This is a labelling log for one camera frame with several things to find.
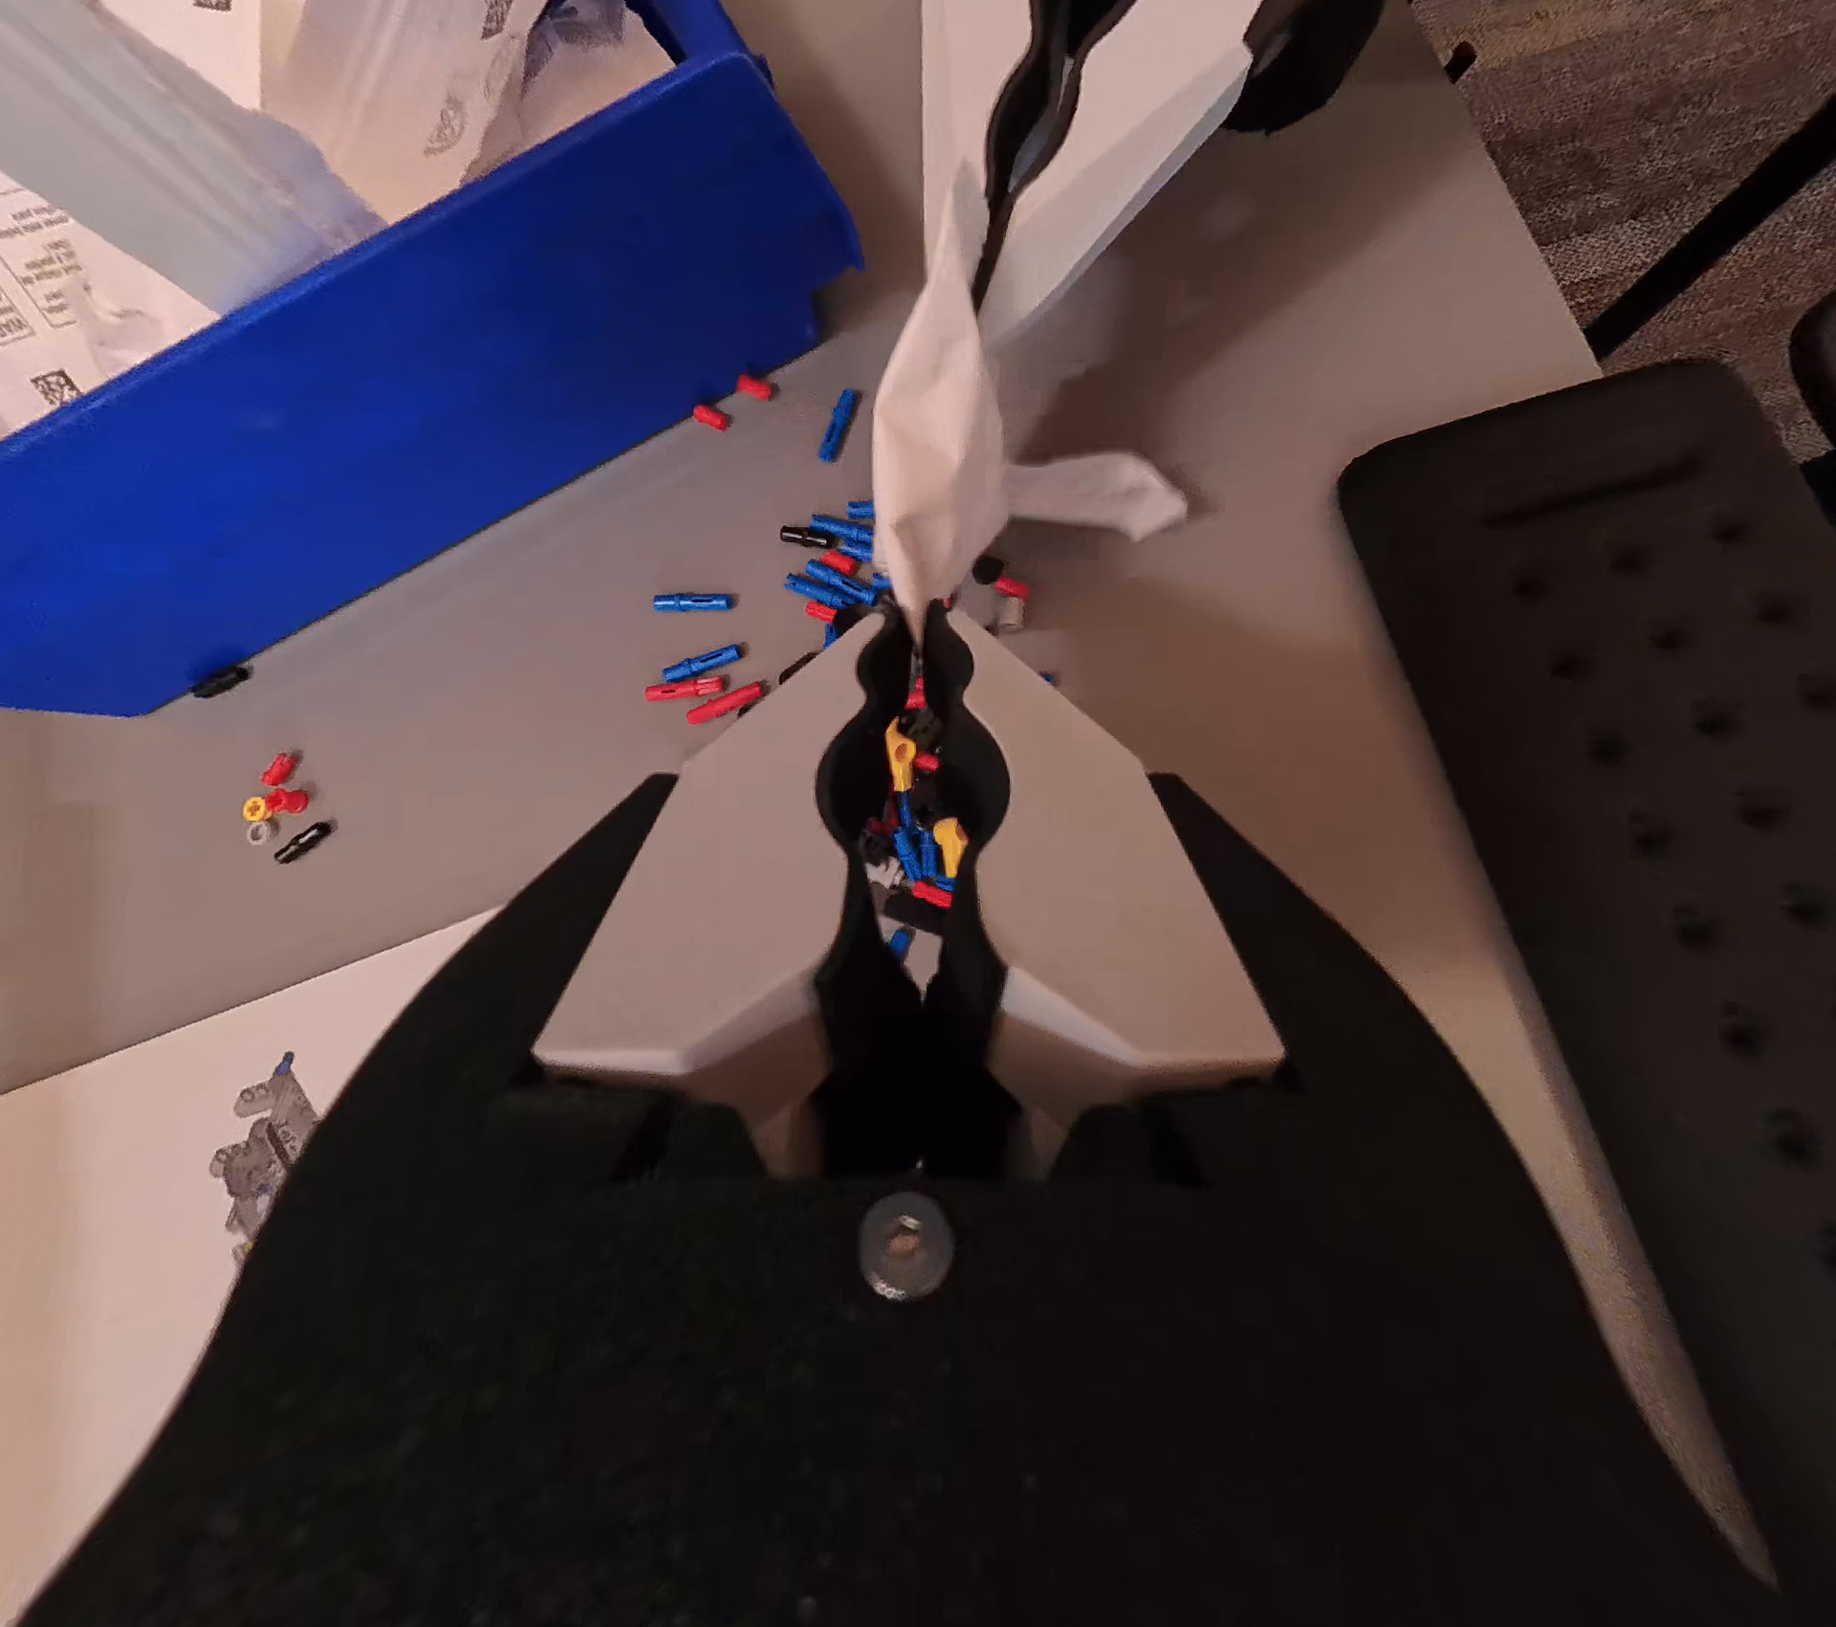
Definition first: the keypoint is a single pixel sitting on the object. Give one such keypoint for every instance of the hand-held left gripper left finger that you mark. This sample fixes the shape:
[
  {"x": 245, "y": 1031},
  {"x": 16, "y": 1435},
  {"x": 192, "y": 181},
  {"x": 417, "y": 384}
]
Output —
[{"x": 702, "y": 926}]

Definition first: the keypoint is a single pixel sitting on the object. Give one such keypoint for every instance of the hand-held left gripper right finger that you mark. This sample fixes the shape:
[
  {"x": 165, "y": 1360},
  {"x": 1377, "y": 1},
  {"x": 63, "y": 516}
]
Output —
[{"x": 1119, "y": 926}]

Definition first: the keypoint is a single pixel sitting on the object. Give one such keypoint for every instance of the pile of small lego pins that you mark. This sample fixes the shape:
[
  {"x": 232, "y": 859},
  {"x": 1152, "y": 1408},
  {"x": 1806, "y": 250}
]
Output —
[{"x": 817, "y": 574}]

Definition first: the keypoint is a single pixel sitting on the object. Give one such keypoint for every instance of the small white paper bag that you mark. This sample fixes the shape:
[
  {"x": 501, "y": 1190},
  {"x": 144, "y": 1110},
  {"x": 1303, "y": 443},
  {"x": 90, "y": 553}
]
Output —
[{"x": 932, "y": 451}]

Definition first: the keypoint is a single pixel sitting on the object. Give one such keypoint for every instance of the blue plastic bin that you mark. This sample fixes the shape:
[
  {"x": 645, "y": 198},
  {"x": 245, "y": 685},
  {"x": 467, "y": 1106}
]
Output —
[{"x": 431, "y": 365}]

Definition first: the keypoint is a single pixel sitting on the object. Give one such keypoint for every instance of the black lego pin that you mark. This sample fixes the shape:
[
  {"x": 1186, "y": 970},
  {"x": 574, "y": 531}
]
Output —
[
  {"x": 218, "y": 683},
  {"x": 304, "y": 845}
]

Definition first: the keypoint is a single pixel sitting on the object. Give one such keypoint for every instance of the blue lego pin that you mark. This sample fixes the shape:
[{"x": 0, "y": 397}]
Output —
[{"x": 840, "y": 426}]

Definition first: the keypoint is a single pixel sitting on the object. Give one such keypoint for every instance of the lego instruction booklet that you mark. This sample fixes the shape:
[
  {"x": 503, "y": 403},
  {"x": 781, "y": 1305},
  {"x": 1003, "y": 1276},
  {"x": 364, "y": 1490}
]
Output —
[{"x": 115, "y": 1226}]

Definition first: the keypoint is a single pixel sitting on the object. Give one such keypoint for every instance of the black perforated pad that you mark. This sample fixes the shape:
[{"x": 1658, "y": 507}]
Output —
[{"x": 1620, "y": 796}]

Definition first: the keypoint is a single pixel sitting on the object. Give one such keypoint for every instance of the crumpled white paper bag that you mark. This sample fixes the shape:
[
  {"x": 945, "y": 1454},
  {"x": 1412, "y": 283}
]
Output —
[{"x": 431, "y": 49}]

